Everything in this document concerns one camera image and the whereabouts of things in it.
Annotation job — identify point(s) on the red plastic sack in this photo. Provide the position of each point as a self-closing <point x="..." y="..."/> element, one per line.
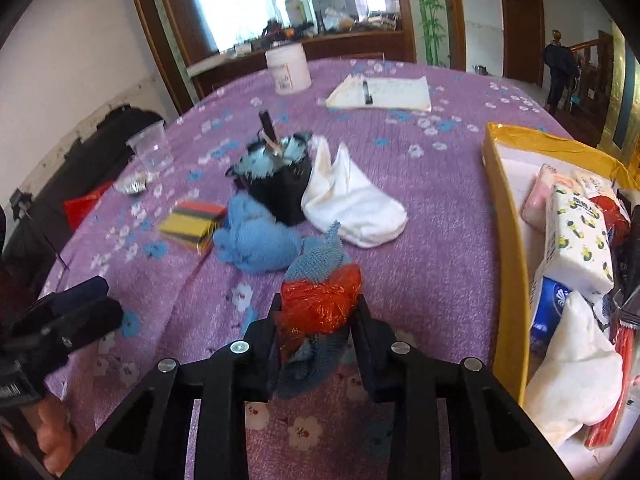
<point x="82" y="207"/>

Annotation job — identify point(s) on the colourful sponge pack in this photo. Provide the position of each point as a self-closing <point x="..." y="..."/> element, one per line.
<point x="190" y="222"/>

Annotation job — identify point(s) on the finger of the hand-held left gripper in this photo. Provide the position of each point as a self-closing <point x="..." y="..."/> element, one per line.
<point x="75" y="292"/>
<point x="85" y="325"/>

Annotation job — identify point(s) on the light blue cloth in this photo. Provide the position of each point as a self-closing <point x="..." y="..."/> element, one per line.
<point x="252" y="165"/>

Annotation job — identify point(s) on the bamboo wall decal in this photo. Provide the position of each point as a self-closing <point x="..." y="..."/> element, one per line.
<point x="430" y="10"/>

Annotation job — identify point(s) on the lemon print tissue pack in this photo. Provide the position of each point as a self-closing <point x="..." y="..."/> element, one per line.
<point x="575" y="240"/>

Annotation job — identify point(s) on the red plastic bag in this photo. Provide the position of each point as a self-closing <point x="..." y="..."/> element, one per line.
<point x="612" y="215"/>
<point x="320" y="305"/>

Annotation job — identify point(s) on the white sock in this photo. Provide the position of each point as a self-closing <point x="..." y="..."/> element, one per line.
<point x="575" y="375"/>
<point x="350" y="205"/>

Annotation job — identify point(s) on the purple floral tablecloth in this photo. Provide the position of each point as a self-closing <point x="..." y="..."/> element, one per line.
<point x="440" y="260"/>

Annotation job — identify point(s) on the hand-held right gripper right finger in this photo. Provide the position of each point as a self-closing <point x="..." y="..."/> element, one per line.
<point x="372" y="355"/>

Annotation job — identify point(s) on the gold striped pillar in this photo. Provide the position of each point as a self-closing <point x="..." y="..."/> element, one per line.
<point x="622" y="100"/>

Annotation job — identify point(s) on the wooden framed window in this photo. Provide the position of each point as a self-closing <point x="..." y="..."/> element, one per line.
<point x="235" y="5"/>

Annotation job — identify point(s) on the light blue towel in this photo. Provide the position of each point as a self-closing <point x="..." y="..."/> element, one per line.
<point x="255" y="240"/>

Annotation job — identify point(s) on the person's left hand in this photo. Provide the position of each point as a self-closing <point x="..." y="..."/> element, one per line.
<point x="55" y="435"/>

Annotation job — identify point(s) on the wooden stair railing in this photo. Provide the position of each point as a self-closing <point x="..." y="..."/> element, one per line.
<point x="592" y="75"/>

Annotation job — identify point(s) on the white container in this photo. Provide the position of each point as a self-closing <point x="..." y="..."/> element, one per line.
<point x="294" y="10"/>

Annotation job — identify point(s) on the pink tissue pack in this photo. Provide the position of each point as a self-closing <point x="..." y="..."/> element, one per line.
<point x="542" y="195"/>

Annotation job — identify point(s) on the blue tissue pack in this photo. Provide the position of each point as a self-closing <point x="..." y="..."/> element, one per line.
<point x="550" y="305"/>

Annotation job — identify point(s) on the black bag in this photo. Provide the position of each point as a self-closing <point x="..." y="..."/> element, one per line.
<point x="60" y="185"/>

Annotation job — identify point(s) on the red and white packet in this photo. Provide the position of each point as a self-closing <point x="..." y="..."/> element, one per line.
<point x="617" y="385"/>

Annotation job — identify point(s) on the black cylindrical motor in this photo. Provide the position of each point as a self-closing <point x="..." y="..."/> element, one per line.
<point x="277" y="195"/>

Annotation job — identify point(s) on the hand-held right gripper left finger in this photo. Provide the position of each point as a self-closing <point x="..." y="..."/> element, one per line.
<point x="260" y="355"/>

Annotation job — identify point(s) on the white paper notepad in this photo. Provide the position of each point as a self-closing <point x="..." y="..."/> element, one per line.
<point x="395" y="92"/>

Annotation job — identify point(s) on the white printed wipes packet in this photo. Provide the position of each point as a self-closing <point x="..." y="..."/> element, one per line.
<point x="595" y="182"/>

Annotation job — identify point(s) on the clear plastic cup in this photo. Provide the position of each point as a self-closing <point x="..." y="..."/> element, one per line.
<point x="150" y="152"/>

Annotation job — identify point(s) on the yellow cardboard box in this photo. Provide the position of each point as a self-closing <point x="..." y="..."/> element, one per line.
<point x="510" y="220"/>

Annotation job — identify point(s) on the silver foil wrapper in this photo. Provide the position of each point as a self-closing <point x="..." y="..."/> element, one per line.
<point x="131" y="185"/>

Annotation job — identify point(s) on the grey-blue knit cloth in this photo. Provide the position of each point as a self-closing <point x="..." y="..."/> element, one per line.
<point x="320" y="260"/>

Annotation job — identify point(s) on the white plastic jar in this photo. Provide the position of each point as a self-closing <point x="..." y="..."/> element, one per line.
<point x="290" y="67"/>

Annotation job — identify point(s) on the black pen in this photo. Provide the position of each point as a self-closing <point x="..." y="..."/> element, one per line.
<point x="367" y="92"/>

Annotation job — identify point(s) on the brown wooden door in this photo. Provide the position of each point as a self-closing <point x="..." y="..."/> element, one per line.
<point x="522" y="30"/>

